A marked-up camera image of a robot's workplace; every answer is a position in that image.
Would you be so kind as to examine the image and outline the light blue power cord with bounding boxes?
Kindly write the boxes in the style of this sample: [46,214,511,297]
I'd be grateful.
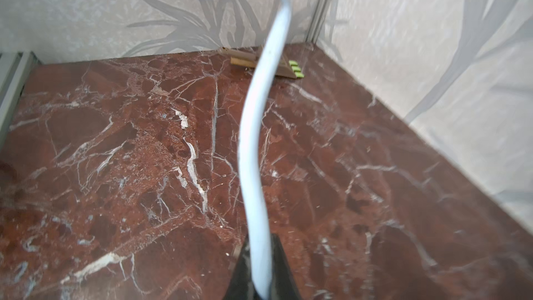
[237,0,293,300]

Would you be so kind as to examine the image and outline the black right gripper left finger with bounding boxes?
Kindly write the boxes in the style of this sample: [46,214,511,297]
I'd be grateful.
[223,237,253,300]

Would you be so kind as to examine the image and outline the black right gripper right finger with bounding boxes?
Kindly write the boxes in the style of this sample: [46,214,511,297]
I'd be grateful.
[270,233,301,300]

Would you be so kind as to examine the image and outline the wooden brush green bristles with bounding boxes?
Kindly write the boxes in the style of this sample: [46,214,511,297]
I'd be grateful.
[218,47,304,79]

